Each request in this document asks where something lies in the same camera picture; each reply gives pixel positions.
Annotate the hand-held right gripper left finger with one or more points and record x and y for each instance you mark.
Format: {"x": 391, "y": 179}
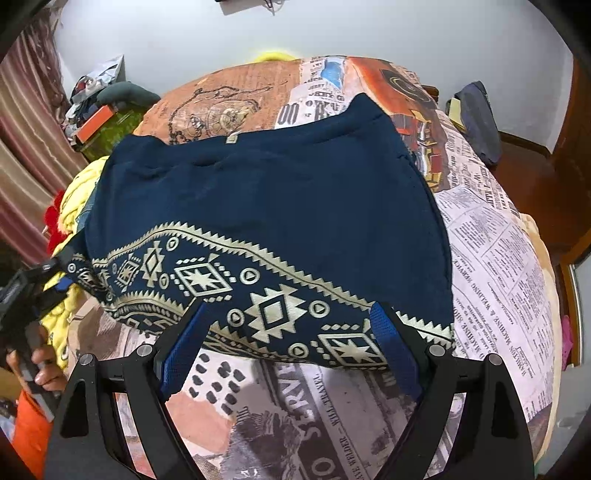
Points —
{"x": 184, "y": 355}

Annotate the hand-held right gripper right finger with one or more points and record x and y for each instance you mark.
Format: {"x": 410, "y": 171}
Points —
{"x": 392, "y": 346}

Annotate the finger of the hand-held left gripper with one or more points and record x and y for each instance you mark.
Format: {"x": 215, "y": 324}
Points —
{"x": 62, "y": 261}
{"x": 60, "y": 286}

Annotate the navy patterned garment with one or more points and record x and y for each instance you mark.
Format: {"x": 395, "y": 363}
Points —
{"x": 277, "y": 194}

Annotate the person's left forearm orange sleeve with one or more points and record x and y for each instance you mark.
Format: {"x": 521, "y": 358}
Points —
{"x": 30, "y": 429}

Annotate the person's left hand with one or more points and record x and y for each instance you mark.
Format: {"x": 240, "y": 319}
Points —
{"x": 46, "y": 364}

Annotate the red fuzzy cloth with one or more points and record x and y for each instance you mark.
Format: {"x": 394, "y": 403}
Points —
{"x": 55, "y": 217}

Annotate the blue denim garment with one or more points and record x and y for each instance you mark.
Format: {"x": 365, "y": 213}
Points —
{"x": 87, "y": 207}

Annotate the yellow printed cloth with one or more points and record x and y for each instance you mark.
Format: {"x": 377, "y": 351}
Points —
{"x": 78, "y": 194}

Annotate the striped curtain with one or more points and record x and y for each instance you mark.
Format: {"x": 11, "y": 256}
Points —
{"x": 27, "y": 138}

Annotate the green cloth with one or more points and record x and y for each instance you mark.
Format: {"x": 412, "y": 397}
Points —
{"x": 115, "y": 134}

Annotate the orange box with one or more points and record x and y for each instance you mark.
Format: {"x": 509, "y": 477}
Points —
{"x": 94, "y": 124}

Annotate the newspaper print bedsheet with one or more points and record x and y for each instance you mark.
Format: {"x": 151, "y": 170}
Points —
{"x": 489, "y": 240}

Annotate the pink cloth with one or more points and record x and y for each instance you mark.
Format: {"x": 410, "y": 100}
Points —
{"x": 568, "y": 339}

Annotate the grey-green cushion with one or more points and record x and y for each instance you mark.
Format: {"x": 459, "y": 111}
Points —
{"x": 129, "y": 93}

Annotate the glossy printed bag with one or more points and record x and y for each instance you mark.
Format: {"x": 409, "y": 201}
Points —
{"x": 99, "y": 76}

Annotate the dark grey bag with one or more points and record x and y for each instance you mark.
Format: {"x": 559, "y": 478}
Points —
{"x": 478, "y": 120}

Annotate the yellow paper pad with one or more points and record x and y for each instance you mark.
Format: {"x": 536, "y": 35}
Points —
{"x": 455, "y": 110}

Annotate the yellow plush toy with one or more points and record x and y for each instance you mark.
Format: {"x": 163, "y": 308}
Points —
{"x": 277, "y": 57}

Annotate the dark wall fixture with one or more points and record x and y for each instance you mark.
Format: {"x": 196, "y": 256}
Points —
{"x": 240, "y": 2}

